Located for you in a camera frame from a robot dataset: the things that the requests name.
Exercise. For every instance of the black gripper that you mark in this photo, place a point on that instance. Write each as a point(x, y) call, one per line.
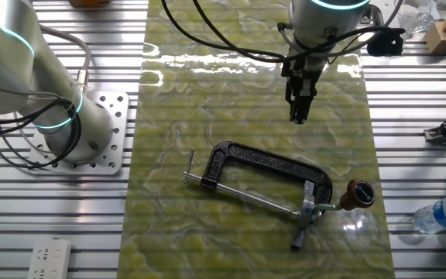
point(289, 69)

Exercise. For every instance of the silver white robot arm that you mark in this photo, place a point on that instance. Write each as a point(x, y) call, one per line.
point(10, 77)

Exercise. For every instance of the black C-clamp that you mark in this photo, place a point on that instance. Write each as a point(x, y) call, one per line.
point(269, 159)

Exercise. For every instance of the green marble pattern mat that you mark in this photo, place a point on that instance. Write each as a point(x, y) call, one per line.
point(227, 116)

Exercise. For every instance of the clear plastic bag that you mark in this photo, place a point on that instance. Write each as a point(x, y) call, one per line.
point(414, 17)

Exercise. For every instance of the large wooden block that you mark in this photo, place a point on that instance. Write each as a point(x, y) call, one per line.
point(440, 40)

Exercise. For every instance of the clear water bottle blue label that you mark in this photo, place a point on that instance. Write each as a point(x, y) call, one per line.
point(440, 213)

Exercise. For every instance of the white power strip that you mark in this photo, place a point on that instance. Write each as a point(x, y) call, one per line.
point(49, 259)

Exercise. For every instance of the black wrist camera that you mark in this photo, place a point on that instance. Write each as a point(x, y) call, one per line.
point(385, 42)

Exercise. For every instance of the perforated aluminium base plate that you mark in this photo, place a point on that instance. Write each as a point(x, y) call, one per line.
point(114, 155)

